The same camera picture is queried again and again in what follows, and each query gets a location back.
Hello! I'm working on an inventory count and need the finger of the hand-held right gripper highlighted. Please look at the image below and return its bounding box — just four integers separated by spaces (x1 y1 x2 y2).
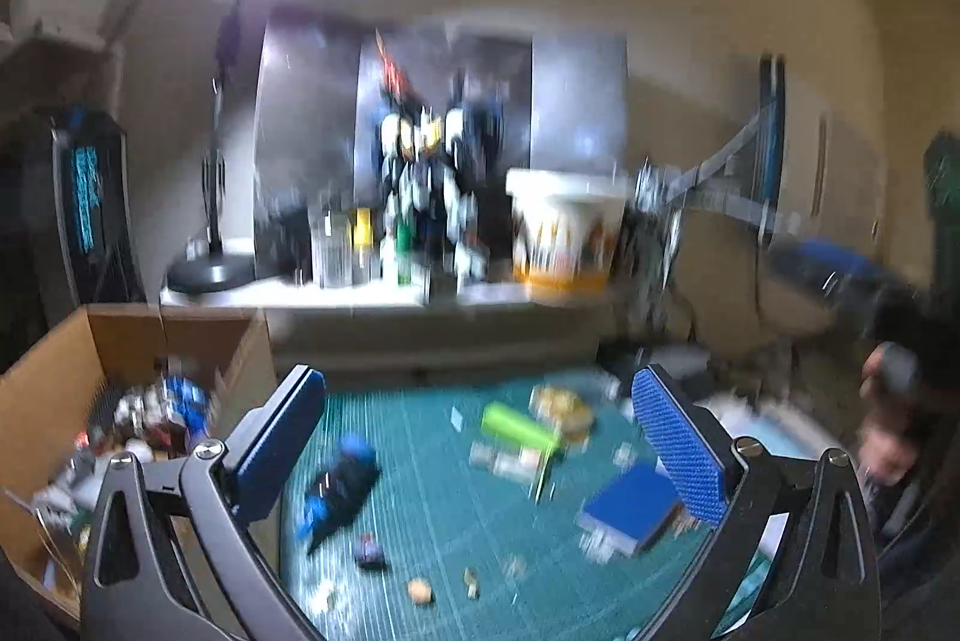
772 238 890 291

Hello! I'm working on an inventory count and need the black desk lamp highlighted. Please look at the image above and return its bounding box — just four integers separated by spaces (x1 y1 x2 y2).
166 0 337 295

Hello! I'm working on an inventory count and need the black bottle with blue cap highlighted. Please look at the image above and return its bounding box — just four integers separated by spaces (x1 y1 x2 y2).
304 435 380 552

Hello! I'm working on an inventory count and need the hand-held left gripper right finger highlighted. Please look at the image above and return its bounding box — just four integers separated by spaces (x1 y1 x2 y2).
632 363 880 641

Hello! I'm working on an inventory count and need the blue sanding sponge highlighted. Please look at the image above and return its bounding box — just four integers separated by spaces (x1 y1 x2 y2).
577 461 687 556

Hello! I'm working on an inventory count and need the clear glass vial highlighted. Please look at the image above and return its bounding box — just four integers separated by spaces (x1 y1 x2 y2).
471 442 545 481

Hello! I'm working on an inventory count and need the brown cardboard box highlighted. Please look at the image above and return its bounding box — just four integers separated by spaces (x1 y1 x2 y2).
0 302 277 619

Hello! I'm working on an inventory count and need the grey winged robot model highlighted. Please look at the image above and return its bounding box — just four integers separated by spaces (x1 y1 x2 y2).
628 112 781 342

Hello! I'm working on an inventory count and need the person's right hand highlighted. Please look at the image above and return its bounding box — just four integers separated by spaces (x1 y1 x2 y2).
859 341 927 488

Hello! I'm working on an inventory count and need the white paper sheet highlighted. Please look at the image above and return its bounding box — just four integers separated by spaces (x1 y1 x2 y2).
712 397 833 470

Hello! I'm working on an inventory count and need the gold foil packet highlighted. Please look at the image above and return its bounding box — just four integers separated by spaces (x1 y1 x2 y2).
531 384 595 437

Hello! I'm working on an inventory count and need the large white blue robot model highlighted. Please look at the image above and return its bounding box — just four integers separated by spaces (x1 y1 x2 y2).
373 34 505 282

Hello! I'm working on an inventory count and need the white paper bucket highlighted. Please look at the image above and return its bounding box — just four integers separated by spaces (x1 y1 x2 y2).
506 167 628 306

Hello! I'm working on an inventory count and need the blue black wall board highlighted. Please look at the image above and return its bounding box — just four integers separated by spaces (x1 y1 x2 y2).
754 52 790 249

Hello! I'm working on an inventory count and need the black computer tower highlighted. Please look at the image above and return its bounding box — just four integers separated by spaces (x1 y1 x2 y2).
46 105 149 305

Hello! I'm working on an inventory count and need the clear glass bottle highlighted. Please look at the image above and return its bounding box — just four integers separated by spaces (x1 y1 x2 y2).
311 210 353 288

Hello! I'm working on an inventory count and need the storm backdrop poster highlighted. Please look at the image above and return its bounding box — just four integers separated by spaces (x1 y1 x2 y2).
255 22 629 284

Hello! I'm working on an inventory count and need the green capped bottle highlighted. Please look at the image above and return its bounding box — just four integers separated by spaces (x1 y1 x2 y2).
390 212 430 287

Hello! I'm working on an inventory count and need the yellow capped bottle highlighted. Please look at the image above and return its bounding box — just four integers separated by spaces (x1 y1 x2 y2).
352 206 376 282

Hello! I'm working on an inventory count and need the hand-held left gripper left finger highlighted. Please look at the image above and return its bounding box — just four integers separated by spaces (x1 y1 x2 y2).
81 365 329 641

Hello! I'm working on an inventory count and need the green sanding block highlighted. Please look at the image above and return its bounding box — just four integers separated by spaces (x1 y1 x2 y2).
480 402 562 452

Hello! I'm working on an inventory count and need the green cutting mat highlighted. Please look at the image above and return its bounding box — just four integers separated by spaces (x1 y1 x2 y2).
281 367 788 641

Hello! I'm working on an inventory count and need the blue plastic object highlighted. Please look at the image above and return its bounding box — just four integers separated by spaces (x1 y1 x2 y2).
160 373 220 441

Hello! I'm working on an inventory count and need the white desk shelf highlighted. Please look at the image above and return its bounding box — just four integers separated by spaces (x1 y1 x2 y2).
161 276 623 314

